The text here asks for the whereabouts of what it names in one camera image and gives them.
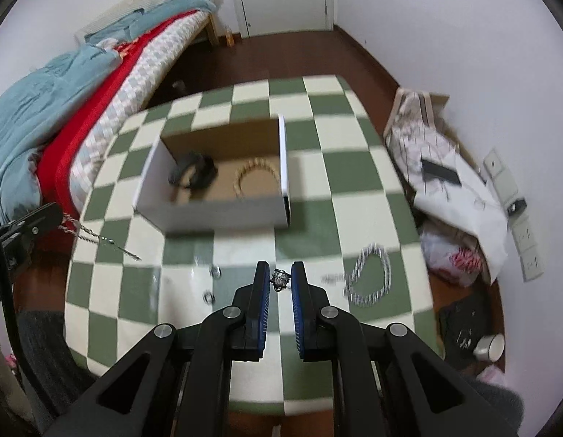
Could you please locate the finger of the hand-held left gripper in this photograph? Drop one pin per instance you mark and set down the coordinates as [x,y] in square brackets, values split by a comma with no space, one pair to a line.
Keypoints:
[33,224]

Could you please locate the red blanket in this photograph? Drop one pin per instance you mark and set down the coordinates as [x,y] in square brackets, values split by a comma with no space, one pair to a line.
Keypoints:
[88,123]

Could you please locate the small bottle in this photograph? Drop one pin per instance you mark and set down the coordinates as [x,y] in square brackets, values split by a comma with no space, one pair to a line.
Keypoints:
[229,38]

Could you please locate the tape roll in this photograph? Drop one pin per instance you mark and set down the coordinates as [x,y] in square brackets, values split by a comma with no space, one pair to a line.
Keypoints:
[489,347]

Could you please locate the brown cardboard box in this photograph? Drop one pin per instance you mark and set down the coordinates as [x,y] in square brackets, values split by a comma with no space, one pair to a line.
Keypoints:
[438,114]

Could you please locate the white cardboard box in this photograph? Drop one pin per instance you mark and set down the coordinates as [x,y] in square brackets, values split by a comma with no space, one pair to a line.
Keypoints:
[217,211]

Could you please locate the red white plastic bag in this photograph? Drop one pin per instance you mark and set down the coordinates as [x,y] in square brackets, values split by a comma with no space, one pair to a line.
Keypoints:
[449,255]

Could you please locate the wooden bed frame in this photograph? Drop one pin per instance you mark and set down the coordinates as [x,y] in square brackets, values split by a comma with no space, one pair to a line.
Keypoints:
[213,29]

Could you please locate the black plug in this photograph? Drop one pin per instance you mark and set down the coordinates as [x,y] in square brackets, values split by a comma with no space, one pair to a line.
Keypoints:
[515,207]

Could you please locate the grey white checkered mattress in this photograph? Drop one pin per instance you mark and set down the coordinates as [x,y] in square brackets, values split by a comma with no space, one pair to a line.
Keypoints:
[135,82]

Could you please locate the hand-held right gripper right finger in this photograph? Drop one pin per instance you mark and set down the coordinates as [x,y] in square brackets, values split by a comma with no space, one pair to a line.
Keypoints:
[297,309]

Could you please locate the dark grey chair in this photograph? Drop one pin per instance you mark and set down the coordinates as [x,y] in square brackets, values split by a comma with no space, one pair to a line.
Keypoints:
[49,355]

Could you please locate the pink cloth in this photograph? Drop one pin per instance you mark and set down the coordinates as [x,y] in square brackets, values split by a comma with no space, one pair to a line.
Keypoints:
[490,375]

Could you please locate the black bag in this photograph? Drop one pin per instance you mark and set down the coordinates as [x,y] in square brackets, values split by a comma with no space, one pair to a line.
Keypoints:
[468,323]

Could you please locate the black watch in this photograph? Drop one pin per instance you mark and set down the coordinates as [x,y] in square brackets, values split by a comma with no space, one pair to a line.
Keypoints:
[192,170]

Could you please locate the white wall outlet strip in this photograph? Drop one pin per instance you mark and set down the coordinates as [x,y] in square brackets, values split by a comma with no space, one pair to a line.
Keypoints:
[513,186]

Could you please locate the white knitted bed cover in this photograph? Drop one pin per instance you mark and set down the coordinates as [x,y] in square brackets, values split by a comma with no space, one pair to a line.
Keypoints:
[140,0]

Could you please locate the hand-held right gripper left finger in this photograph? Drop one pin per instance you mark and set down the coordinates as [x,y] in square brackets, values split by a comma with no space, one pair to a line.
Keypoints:
[262,309]

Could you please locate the black flat phone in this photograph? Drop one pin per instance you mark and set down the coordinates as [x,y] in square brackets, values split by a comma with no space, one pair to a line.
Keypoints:
[439,171]

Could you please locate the green white checkered tablecloth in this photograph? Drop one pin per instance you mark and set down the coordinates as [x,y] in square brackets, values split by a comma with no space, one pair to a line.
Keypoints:
[345,177]

